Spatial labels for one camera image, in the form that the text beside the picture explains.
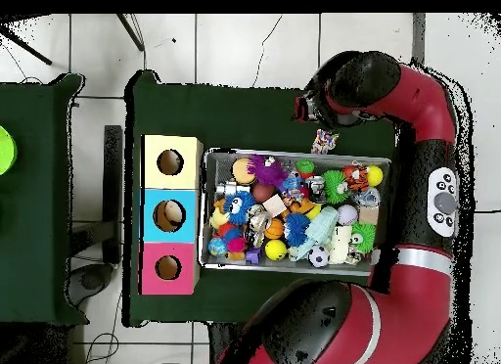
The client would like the multicoloured rope knot toy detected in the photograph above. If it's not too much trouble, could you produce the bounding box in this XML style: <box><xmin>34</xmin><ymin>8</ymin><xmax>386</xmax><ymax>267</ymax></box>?
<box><xmin>310</xmin><ymin>128</ymin><xmax>341</xmax><ymax>157</ymax></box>

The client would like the purple spiky ball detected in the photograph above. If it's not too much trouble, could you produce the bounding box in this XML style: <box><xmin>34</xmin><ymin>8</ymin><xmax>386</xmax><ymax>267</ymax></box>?
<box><xmin>247</xmin><ymin>153</ymin><xmax>291</xmax><ymax>190</ymax></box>

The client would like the clear mesh bin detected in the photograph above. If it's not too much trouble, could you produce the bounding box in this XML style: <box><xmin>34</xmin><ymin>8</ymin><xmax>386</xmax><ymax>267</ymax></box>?
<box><xmin>201</xmin><ymin>148</ymin><xmax>396</xmax><ymax>279</ymax></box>

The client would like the wooden three-hole box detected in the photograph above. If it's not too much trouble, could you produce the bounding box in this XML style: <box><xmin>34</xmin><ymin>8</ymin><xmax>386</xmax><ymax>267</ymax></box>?
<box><xmin>139</xmin><ymin>133</ymin><xmax>205</xmax><ymax>297</ymax></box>

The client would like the dark green tablecloth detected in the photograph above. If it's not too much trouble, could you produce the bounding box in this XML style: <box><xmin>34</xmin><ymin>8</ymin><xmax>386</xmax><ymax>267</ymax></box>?
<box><xmin>123</xmin><ymin>69</ymin><xmax>400</xmax><ymax>336</ymax></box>

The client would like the orange tiger plush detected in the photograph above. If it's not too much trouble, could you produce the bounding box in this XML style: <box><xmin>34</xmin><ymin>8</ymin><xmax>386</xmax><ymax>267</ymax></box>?
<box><xmin>342</xmin><ymin>164</ymin><xmax>371</xmax><ymax>192</ymax></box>

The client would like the brown toy football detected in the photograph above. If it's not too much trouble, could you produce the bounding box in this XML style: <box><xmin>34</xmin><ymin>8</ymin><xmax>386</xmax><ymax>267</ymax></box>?
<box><xmin>251</xmin><ymin>183</ymin><xmax>277</xmax><ymax>205</ymax></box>

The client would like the blue fuzzy monster toy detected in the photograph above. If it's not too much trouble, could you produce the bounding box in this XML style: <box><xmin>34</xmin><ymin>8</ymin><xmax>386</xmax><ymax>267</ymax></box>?
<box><xmin>224</xmin><ymin>191</ymin><xmax>258</xmax><ymax>227</ymax></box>

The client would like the mint green knit cloth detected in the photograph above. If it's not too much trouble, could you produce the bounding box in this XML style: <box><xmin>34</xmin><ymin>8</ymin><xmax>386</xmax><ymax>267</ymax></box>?
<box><xmin>294</xmin><ymin>205</ymin><xmax>340</xmax><ymax>262</ymax></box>

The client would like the cream knit cloth roll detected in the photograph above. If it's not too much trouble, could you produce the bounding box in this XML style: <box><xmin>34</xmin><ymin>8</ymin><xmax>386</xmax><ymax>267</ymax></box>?
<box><xmin>329</xmin><ymin>225</ymin><xmax>354</xmax><ymax>265</ymax></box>

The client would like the green spiky ball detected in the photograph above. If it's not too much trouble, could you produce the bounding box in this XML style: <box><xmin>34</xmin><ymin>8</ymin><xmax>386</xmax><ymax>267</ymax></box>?
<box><xmin>349</xmin><ymin>222</ymin><xmax>382</xmax><ymax>254</ymax></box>

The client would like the yellow ball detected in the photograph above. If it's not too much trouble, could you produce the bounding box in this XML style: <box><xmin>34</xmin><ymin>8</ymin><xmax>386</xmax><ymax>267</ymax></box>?
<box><xmin>264</xmin><ymin>238</ymin><xmax>289</xmax><ymax>263</ymax></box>

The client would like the black and white soccer ball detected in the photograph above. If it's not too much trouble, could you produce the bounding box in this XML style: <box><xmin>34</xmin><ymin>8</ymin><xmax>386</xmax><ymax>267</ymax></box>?
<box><xmin>308</xmin><ymin>246</ymin><xmax>332</xmax><ymax>270</ymax></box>

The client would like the black tripod leg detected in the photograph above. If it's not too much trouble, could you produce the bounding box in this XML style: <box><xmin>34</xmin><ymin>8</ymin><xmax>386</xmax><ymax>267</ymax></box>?
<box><xmin>116</xmin><ymin>13</ymin><xmax>146</xmax><ymax>52</ymax></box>
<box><xmin>0</xmin><ymin>23</ymin><xmax>53</xmax><ymax>67</ymax></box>

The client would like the black upright bar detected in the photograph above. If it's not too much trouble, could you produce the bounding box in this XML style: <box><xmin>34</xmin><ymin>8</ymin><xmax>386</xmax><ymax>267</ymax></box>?
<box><xmin>103</xmin><ymin>124</ymin><xmax>125</xmax><ymax>265</ymax></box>

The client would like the green covered side table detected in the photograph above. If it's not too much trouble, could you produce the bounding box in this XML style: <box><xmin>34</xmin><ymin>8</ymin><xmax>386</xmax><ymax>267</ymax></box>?
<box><xmin>0</xmin><ymin>72</ymin><xmax>87</xmax><ymax>328</ymax></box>

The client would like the lime green round object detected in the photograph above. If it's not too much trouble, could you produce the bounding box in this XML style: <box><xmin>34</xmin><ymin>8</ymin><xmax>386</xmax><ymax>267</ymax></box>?
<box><xmin>0</xmin><ymin>126</ymin><xmax>17</xmax><ymax>177</ymax></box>

